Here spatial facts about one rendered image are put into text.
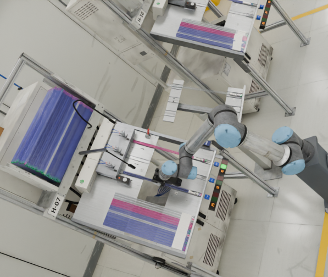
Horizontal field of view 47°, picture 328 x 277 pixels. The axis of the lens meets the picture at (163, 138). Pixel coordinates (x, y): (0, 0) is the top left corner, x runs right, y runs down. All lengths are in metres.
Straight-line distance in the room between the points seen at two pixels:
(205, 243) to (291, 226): 0.60
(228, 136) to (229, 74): 1.45
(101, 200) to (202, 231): 0.81
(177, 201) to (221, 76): 1.20
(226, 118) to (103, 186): 0.97
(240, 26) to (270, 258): 1.67
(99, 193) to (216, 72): 1.37
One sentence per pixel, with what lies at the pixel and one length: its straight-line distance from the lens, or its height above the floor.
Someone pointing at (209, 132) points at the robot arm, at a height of 1.08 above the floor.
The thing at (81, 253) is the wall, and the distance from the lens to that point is 4.09.
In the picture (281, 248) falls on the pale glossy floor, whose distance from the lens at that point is 2.75.
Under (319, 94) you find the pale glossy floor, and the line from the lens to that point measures 3.21.
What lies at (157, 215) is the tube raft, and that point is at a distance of 2.27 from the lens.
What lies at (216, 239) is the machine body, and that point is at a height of 0.16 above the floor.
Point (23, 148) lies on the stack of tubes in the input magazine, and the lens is 2.20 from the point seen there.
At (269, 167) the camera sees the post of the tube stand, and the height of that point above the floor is 0.02.
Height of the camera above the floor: 2.26
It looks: 33 degrees down
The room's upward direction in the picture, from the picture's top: 55 degrees counter-clockwise
